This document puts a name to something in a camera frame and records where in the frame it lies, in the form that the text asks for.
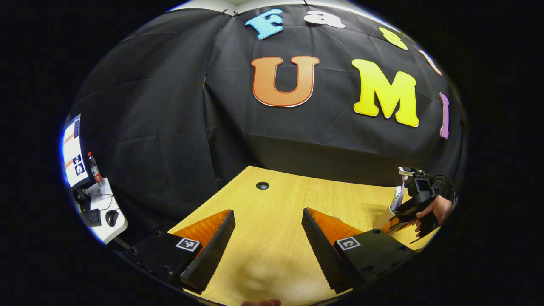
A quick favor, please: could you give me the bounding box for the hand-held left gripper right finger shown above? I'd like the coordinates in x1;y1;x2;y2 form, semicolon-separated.
302;207;418;295

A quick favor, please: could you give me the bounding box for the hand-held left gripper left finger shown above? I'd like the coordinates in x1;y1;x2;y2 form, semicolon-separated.
122;209;236;295

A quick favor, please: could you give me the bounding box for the white toothpaste tube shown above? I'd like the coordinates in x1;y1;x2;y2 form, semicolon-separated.
390;185;405;213

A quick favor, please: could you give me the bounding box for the beige cup with handle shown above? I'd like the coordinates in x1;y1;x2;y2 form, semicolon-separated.
373;204;402;233

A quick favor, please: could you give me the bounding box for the light wooden desktop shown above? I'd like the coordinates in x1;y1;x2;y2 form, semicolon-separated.
168;166;440;306

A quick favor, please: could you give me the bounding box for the white side table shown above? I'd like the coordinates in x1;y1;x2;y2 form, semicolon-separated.
80;178;129;245

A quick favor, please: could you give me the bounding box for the black keyboard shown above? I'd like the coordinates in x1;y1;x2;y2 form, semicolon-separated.
81;208;102;227

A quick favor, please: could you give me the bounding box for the black backdrop cloth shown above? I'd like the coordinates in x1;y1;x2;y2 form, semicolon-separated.
68;3;466;245

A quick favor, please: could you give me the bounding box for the red label drink bottle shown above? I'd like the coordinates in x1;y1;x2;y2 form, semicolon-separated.
87;152;104;184

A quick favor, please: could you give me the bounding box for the computer monitor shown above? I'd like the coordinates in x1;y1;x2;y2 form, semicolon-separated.
63;114;92;190

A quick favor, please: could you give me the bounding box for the row of black cloth clips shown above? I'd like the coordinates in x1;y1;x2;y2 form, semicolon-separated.
220;1;309;17

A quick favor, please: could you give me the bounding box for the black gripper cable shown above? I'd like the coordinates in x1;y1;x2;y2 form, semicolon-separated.
427;173;458;201

